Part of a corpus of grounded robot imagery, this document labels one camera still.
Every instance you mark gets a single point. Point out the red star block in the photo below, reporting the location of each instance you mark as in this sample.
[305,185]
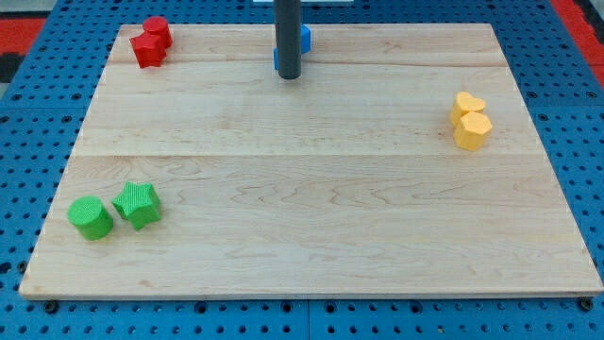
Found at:
[149,50]

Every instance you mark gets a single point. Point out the green star block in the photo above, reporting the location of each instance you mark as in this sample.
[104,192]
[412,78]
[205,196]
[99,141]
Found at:
[138,204]

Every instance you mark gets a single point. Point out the wooden board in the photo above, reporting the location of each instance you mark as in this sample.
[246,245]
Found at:
[344,183]

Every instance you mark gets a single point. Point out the blue block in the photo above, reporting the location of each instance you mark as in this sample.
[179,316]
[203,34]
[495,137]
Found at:
[305,39]

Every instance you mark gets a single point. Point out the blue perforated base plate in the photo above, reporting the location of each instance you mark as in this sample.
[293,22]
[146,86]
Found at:
[47,99]

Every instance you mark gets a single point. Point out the red cylinder block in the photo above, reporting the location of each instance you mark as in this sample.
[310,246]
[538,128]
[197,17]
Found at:
[159,26]

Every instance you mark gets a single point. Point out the yellow hexagon block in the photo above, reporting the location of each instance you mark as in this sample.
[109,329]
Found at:
[473,130]

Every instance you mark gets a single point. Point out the green cylinder block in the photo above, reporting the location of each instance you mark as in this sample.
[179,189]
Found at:
[90,217]

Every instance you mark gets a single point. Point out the yellow heart block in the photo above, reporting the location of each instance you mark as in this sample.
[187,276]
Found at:
[464,102]

